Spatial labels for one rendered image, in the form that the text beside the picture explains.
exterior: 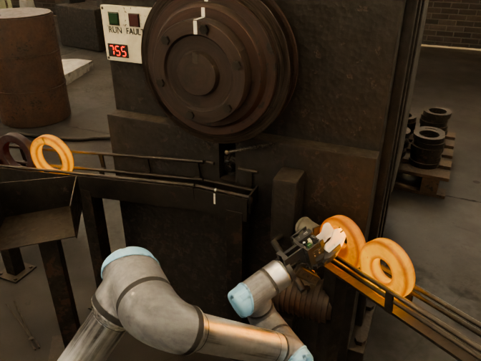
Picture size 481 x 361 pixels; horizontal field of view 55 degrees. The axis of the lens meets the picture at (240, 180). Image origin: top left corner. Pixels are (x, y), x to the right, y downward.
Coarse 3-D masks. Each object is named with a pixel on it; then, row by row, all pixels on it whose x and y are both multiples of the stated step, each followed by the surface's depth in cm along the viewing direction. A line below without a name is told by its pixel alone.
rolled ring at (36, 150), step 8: (40, 136) 176; (48, 136) 175; (32, 144) 178; (40, 144) 177; (48, 144) 175; (56, 144) 174; (64, 144) 176; (32, 152) 180; (40, 152) 182; (64, 152) 175; (40, 160) 182; (64, 160) 176; (72, 160) 178; (48, 168) 183; (64, 168) 178; (72, 168) 180
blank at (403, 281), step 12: (372, 240) 115; (384, 240) 112; (360, 252) 118; (372, 252) 114; (384, 252) 111; (396, 252) 108; (360, 264) 119; (372, 264) 116; (396, 264) 108; (408, 264) 108; (372, 276) 117; (384, 276) 116; (396, 276) 109; (408, 276) 107; (396, 288) 110; (408, 288) 108
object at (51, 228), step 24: (0, 192) 155; (24, 192) 156; (48, 192) 158; (72, 192) 148; (0, 216) 154; (24, 216) 158; (48, 216) 157; (72, 216) 142; (0, 240) 147; (24, 240) 146; (48, 240) 145; (48, 264) 156; (72, 312) 168; (72, 336) 173; (48, 360) 177
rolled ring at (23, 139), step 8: (8, 136) 182; (16, 136) 182; (24, 136) 184; (0, 144) 186; (8, 144) 188; (16, 144) 183; (24, 144) 181; (0, 152) 188; (8, 152) 190; (24, 152) 183; (8, 160) 189; (32, 160) 184
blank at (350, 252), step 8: (336, 216) 125; (344, 216) 124; (336, 224) 124; (344, 224) 121; (352, 224) 121; (320, 232) 131; (344, 232) 122; (352, 232) 120; (360, 232) 120; (352, 240) 120; (360, 240) 120; (344, 248) 124; (352, 248) 121; (360, 248) 119; (344, 256) 124; (352, 256) 121; (352, 264) 122
